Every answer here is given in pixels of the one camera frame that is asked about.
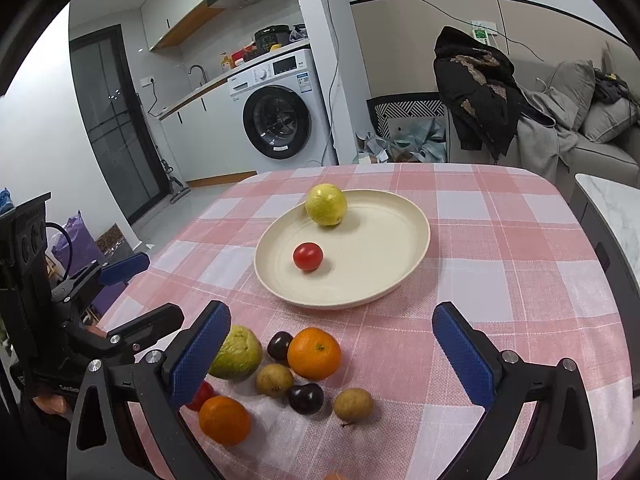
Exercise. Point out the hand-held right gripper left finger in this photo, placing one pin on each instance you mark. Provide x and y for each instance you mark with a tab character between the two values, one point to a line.
200	355

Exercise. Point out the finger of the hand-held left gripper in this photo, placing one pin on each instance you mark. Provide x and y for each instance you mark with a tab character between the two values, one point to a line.
125	267
145	327

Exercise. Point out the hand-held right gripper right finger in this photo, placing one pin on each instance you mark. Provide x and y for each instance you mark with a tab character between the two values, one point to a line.
465	355

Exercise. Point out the green guava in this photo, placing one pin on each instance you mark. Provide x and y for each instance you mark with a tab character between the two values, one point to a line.
240	355

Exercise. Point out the orange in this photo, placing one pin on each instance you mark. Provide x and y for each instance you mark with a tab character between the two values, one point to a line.
225	421
314	353

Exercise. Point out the brown longan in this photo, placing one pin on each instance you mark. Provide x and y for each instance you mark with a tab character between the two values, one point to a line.
274	380
353	405

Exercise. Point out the cream round plate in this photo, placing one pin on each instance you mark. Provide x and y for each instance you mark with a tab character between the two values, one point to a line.
370	260

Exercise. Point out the person's left hand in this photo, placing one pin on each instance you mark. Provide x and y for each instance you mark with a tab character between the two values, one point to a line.
50	403

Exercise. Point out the red cherry tomato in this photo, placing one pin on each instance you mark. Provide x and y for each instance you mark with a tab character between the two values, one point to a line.
204	394
308	256

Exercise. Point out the purple bag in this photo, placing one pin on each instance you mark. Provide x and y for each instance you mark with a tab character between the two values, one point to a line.
75	245

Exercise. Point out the dark purple cherry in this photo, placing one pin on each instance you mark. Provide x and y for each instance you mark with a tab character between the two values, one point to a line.
306	398
279	345

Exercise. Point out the upright vacuum cleaner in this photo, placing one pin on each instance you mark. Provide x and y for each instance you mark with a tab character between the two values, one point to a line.
175	187

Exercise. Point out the pink checked tablecloth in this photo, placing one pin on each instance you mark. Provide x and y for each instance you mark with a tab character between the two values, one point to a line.
500	240

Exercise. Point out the black glass door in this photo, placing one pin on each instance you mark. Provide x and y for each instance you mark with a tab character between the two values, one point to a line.
115	125

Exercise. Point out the white kitchen counter cabinet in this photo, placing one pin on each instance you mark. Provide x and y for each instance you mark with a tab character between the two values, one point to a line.
210	135

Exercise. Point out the yellow guava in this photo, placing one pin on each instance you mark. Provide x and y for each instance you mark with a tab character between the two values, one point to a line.
326	204

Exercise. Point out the white marble side table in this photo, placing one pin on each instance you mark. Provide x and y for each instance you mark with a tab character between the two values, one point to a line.
615	210

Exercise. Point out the kitchen faucet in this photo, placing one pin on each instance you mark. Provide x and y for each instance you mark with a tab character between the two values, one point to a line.
199	71

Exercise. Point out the white washing machine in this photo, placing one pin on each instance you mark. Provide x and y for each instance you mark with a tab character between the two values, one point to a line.
280	110

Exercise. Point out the yellow bottle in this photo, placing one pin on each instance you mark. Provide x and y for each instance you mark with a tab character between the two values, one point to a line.
226	64

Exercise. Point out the grey garment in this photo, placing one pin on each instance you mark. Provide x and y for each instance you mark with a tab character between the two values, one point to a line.
542	135

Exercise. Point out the grey sofa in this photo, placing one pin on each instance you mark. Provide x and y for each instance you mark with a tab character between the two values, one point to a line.
605	160

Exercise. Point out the red container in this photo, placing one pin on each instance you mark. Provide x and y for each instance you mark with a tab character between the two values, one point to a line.
244	56

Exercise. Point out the black patterned basket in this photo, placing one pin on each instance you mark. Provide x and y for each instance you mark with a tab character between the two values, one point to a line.
405	107

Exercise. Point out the white upper cabinet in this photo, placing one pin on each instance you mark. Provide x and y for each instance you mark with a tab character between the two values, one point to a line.
175	10

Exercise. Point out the black jacket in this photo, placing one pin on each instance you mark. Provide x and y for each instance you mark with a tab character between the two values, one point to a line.
475	90

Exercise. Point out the black rice cooker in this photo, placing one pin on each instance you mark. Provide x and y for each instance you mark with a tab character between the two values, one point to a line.
272	39

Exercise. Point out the grey pillow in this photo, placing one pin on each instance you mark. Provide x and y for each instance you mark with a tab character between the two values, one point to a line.
575	85
610	120

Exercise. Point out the dark clothes on sofa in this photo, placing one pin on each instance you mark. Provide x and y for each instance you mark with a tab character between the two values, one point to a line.
611	87

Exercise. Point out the green label wall socket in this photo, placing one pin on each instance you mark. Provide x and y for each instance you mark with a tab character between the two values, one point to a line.
482	34

